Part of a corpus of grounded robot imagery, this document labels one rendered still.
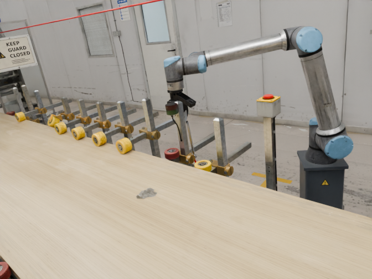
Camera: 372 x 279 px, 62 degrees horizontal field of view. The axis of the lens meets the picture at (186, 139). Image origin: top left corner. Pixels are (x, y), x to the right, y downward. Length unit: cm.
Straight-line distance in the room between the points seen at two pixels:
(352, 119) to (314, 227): 314
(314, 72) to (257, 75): 271
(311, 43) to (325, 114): 39
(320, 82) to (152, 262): 122
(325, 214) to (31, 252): 99
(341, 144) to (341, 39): 225
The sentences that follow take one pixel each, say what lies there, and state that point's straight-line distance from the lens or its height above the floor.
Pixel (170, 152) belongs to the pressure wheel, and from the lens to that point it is 165.
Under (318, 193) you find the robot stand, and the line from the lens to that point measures 217.
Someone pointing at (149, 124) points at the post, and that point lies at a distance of 179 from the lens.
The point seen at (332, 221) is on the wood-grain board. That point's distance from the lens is 112.
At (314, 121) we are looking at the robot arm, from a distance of 202.
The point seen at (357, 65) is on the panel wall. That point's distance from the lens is 397.
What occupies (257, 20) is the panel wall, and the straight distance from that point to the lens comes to 429.
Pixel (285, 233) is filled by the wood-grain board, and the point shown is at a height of 90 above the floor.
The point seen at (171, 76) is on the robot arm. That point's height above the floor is 129.
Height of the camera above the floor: 157
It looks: 22 degrees down
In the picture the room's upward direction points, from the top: 8 degrees counter-clockwise
